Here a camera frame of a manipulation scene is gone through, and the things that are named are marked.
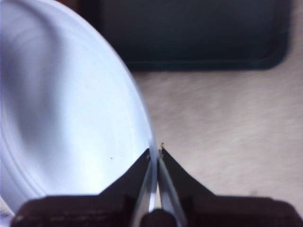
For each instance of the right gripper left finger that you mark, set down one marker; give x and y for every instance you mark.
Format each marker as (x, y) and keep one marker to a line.
(94, 212)

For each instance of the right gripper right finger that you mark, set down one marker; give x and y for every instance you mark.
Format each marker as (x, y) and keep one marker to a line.
(225, 212)

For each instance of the light blue round plate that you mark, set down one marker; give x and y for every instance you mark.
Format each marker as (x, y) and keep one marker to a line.
(71, 94)

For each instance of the black rectangular tray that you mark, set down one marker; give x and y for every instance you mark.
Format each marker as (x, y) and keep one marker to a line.
(189, 30)

